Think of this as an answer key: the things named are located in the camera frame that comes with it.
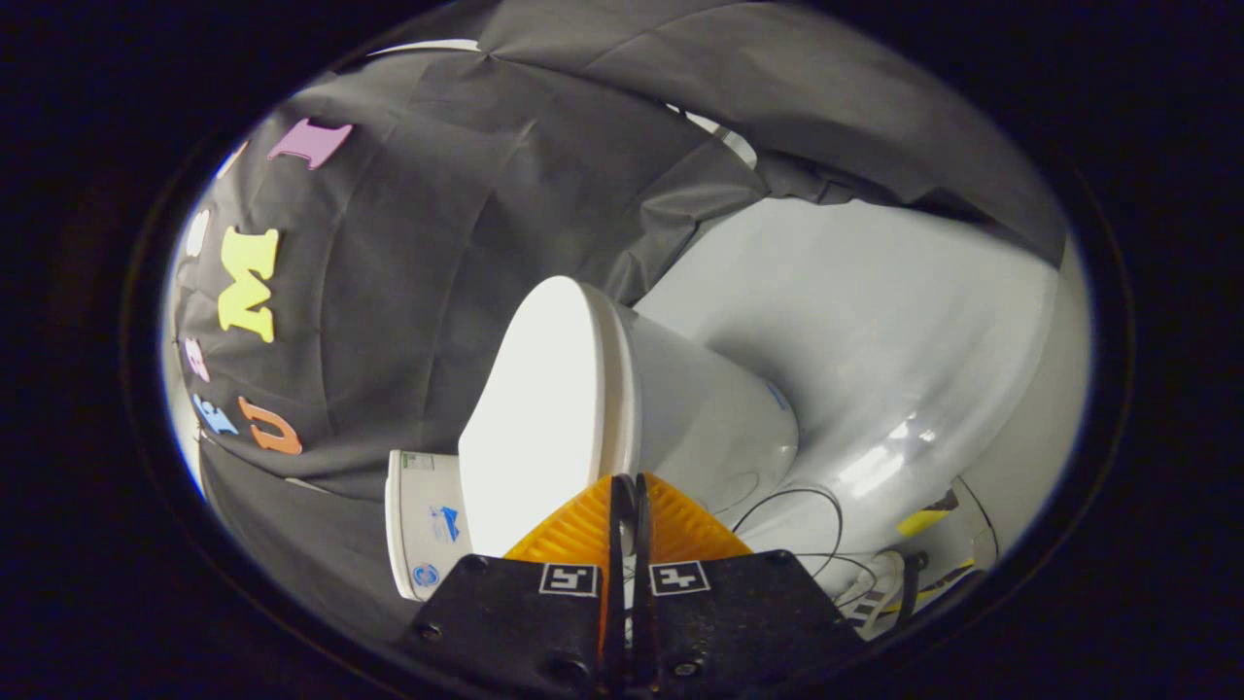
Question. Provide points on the white toilet tank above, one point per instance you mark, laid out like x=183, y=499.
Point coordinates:
x=428, y=515

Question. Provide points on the white toilet lid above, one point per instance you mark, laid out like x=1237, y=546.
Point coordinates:
x=539, y=408

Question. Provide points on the black backdrop cloth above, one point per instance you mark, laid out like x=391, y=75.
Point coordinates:
x=408, y=243

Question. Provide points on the yellow and black object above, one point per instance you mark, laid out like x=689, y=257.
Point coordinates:
x=928, y=520

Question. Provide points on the white toilet bowl with seat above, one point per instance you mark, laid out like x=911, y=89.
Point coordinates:
x=700, y=408

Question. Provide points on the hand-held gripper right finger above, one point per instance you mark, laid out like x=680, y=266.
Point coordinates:
x=739, y=612

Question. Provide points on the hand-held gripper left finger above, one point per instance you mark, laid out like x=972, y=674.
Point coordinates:
x=515, y=612

